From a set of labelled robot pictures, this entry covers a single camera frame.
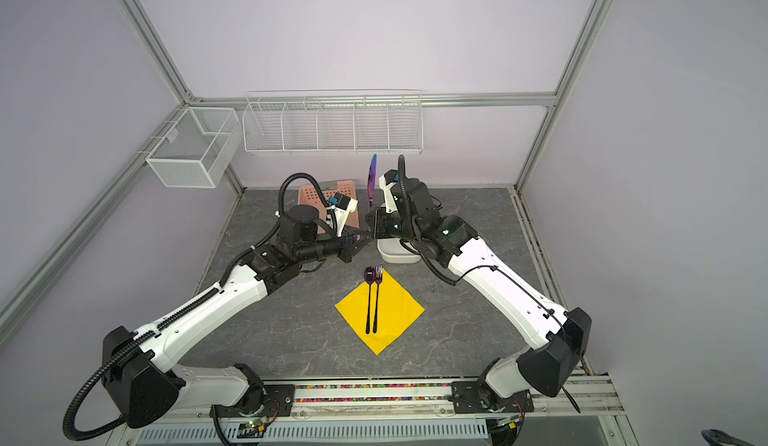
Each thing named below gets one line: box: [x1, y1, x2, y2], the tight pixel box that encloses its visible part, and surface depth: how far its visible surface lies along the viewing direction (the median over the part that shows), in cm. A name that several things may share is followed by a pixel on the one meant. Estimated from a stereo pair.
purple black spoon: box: [364, 267, 376, 334], surface depth 96 cm
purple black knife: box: [367, 154, 378, 206], surface depth 69 cm
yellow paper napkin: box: [335, 269, 425, 356], surface depth 91 cm
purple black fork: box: [373, 266, 383, 334], surface depth 98 cm
